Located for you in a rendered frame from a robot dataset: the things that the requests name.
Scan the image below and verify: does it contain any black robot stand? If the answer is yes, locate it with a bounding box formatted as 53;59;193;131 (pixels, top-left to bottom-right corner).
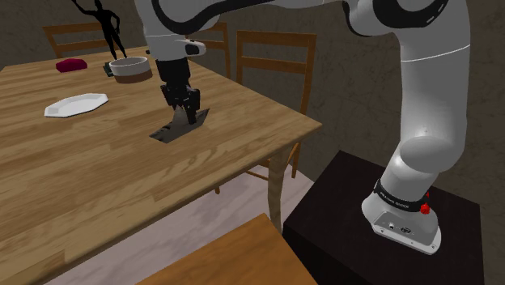
282;150;486;285

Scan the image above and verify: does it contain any black flat tablet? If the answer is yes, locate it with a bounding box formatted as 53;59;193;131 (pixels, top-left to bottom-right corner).
149;107;210;145

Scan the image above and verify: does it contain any black human figure statue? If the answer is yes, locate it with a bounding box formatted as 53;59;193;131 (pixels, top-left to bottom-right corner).
70;0;129;61

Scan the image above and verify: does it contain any white bowl with brown base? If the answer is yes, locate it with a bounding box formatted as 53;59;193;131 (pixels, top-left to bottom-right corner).
108;56;154;85

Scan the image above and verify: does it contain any white octagonal plate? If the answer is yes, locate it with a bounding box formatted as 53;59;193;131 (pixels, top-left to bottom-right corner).
44;92;110;119

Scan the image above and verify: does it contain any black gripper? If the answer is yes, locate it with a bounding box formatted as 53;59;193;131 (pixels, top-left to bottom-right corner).
155;57;202;125

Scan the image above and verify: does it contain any wooden dining table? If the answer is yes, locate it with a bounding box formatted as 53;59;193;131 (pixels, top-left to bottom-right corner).
0;45;323;285

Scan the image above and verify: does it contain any dark red box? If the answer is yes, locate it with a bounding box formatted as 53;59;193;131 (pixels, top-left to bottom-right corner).
55;57;88;74

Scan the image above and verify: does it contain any wooden chair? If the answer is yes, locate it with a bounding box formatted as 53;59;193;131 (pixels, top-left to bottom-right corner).
41;21;119;60
184;21;232;80
214;30;318;195

